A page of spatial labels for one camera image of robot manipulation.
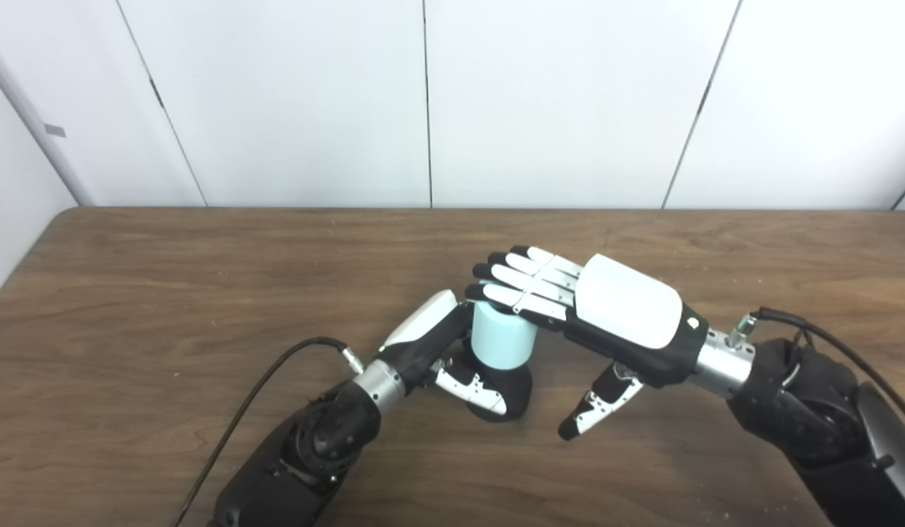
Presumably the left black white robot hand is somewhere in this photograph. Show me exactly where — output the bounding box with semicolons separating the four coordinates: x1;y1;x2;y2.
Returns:
377;289;508;416

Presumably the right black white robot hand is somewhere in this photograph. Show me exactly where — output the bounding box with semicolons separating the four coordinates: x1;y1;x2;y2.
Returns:
465;245;710;441

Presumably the light blue cylinder cup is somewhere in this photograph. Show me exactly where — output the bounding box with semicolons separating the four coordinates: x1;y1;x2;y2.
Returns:
470;299;538;370

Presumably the black funnel-shaped nozzle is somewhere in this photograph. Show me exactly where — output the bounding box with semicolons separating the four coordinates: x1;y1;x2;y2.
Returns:
452;340;533;423

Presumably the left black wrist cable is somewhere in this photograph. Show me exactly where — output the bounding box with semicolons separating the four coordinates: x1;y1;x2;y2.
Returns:
170;337;365;527

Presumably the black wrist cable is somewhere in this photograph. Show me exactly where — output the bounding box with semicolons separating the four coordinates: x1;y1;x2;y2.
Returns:
726;306;905;433
170;337;365;527

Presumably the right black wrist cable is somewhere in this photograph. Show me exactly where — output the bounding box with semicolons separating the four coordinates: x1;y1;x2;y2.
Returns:
726;306;905;433

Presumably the white corner wall post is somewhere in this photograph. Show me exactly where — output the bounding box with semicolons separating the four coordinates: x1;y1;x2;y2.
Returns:
0;29;96;207

